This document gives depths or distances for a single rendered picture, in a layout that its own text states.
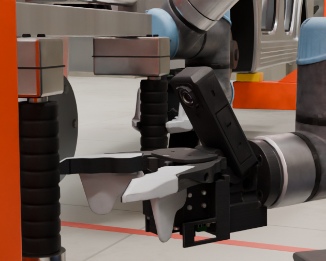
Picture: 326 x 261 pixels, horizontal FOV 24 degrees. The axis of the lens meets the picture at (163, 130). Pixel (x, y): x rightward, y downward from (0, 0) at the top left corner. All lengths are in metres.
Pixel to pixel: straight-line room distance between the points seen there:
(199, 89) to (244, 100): 3.80
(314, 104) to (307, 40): 0.07
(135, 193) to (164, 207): 0.04
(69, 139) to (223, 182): 0.23
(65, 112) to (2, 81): 0.47
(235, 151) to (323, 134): 0.12
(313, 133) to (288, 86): 3.65
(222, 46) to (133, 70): 0.30
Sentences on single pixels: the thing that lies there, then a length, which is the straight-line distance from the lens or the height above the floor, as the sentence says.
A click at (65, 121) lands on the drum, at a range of 0.86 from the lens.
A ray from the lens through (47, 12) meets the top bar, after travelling 0.71.
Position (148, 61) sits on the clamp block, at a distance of 0.95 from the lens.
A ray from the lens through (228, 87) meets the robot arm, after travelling 1.25.
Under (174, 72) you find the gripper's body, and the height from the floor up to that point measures 0.90.
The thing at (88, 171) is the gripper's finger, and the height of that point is 0.82.
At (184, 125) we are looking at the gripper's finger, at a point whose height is 0.84.
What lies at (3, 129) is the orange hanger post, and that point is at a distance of 0.40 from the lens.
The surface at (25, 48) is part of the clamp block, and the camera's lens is 0.63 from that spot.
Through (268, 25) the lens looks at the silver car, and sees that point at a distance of 5.40.
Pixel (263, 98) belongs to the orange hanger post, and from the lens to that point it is 4.47.
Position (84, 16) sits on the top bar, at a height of 0.97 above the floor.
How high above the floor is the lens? 0.95
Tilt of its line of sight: 7 degrees down
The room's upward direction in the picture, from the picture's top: straight up
